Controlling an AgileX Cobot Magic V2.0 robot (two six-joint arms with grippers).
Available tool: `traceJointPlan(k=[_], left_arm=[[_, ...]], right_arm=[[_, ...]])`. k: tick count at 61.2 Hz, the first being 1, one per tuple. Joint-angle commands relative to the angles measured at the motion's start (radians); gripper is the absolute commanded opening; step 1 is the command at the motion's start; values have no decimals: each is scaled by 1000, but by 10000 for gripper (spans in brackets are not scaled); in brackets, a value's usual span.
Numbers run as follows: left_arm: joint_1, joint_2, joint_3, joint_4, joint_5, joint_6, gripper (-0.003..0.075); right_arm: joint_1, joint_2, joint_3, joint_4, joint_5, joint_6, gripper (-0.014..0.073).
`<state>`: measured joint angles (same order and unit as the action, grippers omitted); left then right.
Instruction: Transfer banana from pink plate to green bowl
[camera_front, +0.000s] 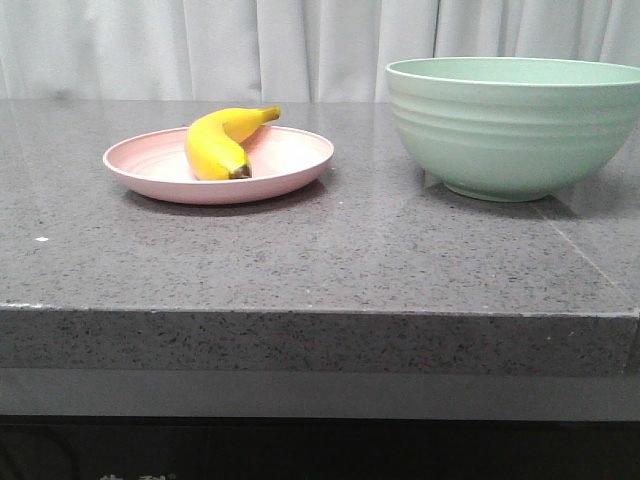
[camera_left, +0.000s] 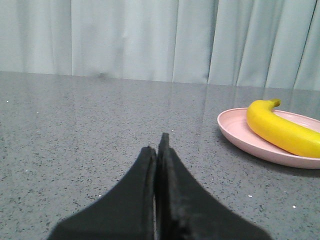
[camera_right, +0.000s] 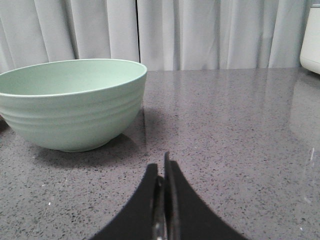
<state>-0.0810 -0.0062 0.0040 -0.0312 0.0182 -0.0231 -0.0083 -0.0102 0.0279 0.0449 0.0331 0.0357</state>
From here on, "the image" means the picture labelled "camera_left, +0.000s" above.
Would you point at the pink plate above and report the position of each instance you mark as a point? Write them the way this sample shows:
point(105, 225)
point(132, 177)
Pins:
point(233, 125)

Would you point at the white curtain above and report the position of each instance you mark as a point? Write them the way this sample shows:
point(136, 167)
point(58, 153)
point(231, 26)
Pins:
point(258, 43)

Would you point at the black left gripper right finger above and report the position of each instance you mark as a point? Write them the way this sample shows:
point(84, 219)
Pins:
point(186, 211)

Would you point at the yellow banana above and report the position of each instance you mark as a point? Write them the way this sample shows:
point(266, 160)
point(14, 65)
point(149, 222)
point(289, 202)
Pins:
point(283, 133)

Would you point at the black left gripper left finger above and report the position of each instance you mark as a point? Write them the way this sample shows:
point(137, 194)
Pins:
point(126, 212)

